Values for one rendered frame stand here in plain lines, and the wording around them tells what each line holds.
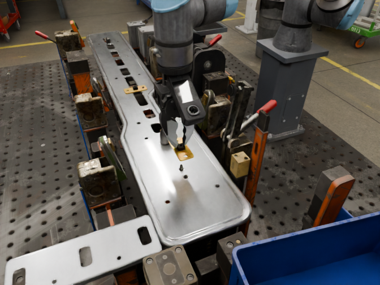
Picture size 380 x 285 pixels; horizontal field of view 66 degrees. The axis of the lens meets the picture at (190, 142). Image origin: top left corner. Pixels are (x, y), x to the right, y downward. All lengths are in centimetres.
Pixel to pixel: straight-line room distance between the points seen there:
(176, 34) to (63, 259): 48
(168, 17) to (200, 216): 41
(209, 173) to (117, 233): 27
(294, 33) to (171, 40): 74
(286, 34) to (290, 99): 26
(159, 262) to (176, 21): 42
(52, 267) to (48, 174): 70
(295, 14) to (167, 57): 72
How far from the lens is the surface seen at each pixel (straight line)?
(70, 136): 148
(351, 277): 63
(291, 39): 125
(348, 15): 115
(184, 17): 57
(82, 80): 142
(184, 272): 54
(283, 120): 136
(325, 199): 55
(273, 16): 379
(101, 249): 65
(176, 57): 59
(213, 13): 62
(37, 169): 136
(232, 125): 77
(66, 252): 67
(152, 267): 55
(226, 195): 72
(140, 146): 86
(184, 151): 72
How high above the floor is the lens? 154
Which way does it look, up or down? 39 degrees down
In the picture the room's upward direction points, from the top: straight up
